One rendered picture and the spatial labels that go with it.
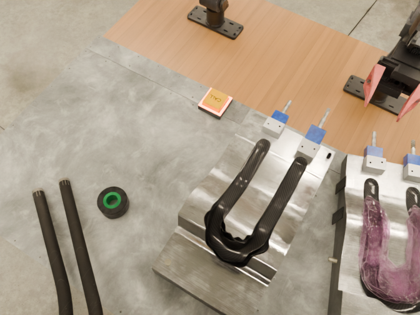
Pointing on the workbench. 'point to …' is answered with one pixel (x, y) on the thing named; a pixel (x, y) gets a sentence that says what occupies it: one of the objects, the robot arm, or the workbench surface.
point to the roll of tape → (103, 200)
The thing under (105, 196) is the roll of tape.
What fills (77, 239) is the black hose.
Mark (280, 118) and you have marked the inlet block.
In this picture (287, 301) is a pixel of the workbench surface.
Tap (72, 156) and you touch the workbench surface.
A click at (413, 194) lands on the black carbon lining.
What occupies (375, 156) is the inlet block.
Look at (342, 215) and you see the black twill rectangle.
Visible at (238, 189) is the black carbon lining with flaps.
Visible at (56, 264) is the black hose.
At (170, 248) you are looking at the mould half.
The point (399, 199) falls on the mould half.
